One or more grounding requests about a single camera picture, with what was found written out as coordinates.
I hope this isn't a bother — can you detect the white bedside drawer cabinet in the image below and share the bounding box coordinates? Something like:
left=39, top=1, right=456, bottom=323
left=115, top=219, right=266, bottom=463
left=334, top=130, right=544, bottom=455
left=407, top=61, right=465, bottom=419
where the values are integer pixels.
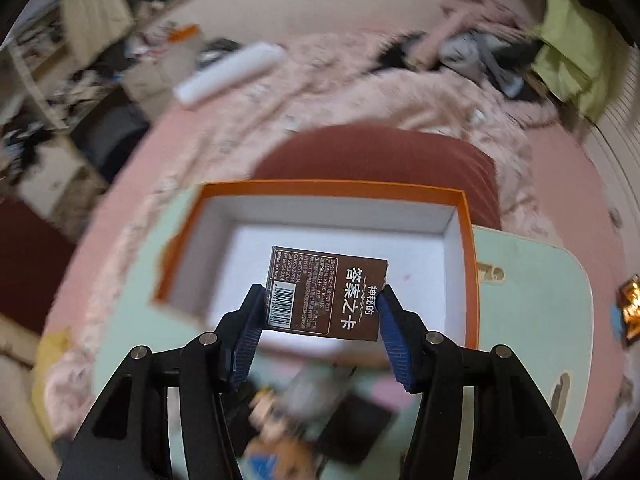
left=120, top=32, right=205, bottom=122

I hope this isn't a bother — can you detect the bear plush with blue overalls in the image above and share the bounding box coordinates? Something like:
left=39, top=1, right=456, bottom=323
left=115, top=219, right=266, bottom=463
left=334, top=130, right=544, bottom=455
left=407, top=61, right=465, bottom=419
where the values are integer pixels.
left=241, top=388, right=326, bottom=480

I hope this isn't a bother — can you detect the green hanging garment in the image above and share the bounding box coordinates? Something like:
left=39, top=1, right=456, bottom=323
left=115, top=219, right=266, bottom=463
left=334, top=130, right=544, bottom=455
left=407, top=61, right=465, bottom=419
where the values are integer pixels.
left=532, top=0, right=620, bottom=122

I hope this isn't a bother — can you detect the pile of clothes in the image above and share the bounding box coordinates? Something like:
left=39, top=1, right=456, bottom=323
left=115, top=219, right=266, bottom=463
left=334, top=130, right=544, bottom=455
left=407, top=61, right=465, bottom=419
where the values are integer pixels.
left=372, top=0, right=549, bottom=102

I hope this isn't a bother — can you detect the red round cushion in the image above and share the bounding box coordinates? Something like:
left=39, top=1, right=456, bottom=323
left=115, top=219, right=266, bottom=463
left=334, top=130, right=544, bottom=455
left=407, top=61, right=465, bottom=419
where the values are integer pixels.
left=252, top=124, right=502, bottom=230

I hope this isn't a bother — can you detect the white paper roll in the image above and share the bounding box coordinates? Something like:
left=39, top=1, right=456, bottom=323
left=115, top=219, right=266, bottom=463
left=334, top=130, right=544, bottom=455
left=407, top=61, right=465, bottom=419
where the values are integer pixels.
left=172, top=42, right=288, bottom=108

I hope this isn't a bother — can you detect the brown card box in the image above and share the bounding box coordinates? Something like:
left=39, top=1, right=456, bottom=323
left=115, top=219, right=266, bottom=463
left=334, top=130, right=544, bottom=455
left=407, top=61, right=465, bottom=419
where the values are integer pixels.
left=266, top=246, right=388, bottom=341

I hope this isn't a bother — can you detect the orange cardboard box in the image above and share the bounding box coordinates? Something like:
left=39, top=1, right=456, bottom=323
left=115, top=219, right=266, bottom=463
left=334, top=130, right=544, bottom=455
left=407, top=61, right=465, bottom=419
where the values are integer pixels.
left=154, top=180, right=480, bottom=366

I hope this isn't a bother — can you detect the pink floral blanket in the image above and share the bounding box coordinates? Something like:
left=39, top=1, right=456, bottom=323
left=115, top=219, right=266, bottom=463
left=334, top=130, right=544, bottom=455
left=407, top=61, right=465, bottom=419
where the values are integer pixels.
left=32, top=32, right=559, bottom=440

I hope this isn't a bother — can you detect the black rectangular pouch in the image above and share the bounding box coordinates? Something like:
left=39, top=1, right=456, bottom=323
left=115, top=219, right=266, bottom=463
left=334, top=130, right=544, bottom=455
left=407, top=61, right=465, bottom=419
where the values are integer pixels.
left=316, top=393, right=395, bottom=466

